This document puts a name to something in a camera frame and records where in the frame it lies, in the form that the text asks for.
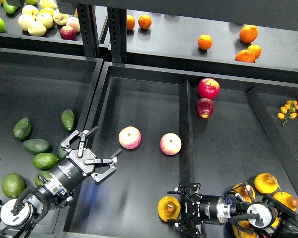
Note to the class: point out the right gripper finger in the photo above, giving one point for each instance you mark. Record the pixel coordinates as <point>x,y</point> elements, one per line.
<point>189,191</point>
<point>188,228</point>

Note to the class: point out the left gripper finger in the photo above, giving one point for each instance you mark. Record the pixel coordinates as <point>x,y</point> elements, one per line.
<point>82,137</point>
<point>103,168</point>

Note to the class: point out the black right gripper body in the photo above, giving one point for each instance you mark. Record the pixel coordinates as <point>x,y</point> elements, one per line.
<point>206,209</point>

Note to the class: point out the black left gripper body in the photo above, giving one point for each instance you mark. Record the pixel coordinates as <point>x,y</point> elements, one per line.
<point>72,171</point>

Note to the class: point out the dark green avocado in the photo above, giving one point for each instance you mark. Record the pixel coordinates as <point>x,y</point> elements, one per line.
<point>36,146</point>

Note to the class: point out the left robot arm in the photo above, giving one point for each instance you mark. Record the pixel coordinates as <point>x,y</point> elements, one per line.
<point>33,204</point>

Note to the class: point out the yellow pear beside arm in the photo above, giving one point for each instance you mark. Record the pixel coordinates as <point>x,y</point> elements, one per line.
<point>242,190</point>

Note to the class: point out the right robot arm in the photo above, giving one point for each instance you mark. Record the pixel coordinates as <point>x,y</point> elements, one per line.
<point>267,219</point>

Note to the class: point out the green avocado upper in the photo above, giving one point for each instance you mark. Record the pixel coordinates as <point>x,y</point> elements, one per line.
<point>68,119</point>

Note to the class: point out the green avocado centre right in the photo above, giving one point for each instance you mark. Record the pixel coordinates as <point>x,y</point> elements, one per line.
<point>46,177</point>

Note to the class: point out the green avocado middle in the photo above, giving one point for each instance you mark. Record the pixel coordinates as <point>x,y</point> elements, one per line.
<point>45,161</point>

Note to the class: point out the dark avocado far left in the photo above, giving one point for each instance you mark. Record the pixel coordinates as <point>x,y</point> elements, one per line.
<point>23,129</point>

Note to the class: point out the light green avocado large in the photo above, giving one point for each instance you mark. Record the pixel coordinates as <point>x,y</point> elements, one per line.
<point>13,185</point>

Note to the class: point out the pale yellow pear front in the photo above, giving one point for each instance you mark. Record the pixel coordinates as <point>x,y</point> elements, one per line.
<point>36,28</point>

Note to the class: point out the pale yellow pear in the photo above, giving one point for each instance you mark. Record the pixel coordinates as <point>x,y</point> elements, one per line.
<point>30,10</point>
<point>24,21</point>
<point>46,19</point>
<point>60,18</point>
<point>36,28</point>

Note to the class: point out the pale yellow pear right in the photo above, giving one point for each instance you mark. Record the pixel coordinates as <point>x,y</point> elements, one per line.
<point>60,18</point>

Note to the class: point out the pale yellow pear middle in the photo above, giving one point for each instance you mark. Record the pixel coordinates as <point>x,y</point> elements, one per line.
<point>46,19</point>

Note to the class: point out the pale yellow pear left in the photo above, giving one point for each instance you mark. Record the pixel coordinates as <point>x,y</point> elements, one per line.
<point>24,21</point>

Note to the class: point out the pale yellow pear top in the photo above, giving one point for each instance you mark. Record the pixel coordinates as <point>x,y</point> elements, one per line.
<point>30,10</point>

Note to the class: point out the pink apple left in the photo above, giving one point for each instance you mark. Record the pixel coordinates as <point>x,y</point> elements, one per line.
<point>129,137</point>

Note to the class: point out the pink apple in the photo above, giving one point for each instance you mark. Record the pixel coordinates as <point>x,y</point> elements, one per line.
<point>170,144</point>
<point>129,137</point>

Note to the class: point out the pink apple right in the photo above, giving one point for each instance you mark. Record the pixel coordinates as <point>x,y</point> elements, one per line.
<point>170,144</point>

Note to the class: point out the black middle divided bin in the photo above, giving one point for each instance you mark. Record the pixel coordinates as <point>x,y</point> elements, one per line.
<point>239,141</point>

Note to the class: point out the dark red apple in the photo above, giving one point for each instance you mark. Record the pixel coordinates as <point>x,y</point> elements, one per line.
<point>204,108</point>

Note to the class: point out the bright red apple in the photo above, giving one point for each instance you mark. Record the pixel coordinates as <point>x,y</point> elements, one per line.
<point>208,88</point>

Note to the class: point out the red apple on shelf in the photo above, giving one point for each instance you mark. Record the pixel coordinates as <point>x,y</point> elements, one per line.
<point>68,33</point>

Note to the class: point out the pink peach on shelf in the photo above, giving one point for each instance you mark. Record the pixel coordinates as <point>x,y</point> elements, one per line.
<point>74,23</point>

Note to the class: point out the orange cherry tomato cluster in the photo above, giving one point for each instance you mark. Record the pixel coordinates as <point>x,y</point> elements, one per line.
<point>288,111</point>

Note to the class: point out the orange on shelf left edge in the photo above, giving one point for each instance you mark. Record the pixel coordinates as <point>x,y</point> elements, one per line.
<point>130,22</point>

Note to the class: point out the yellow lemon on shelf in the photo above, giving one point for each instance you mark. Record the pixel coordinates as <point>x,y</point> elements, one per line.
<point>48,10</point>

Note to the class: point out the dark avocado by wall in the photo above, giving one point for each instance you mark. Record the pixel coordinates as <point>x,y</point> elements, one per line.
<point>61,153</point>

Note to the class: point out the black shelf post left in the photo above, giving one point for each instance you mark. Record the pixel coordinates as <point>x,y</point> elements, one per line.
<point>88,29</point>

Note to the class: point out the black shelf post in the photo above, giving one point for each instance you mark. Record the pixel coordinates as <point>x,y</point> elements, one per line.
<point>88,29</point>
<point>117,19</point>

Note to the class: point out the black shelf post right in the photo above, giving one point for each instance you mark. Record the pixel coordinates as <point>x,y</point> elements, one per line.
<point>117,19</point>

